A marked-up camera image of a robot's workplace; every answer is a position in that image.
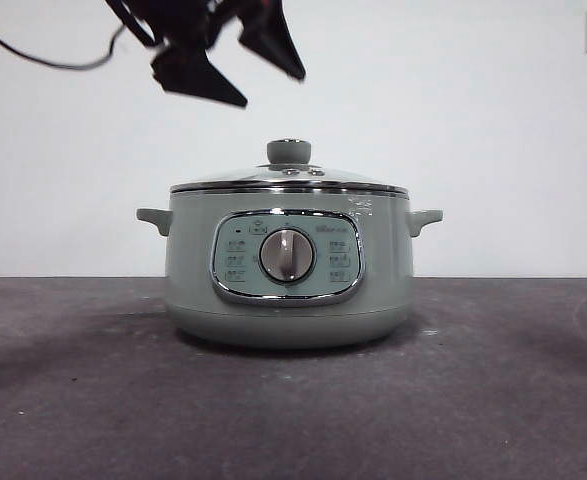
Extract glass lid with green knob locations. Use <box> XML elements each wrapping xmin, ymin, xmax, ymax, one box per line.
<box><xmin>169</xmin><ymin>138</ymin><xmax>408</xmax><ymax>196</ymax></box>

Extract green electric cooking pot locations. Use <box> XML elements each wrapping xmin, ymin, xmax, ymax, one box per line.
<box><xmin>135</xmin><ymin>185</ymin><xmax>444</xmax><ymax>350</ymax></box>

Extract black cable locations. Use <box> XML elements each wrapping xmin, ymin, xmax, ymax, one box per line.
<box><xmin>0</xmin><ymin>8</ymin><xmax>127</xmax><ymax>71</ymax></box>

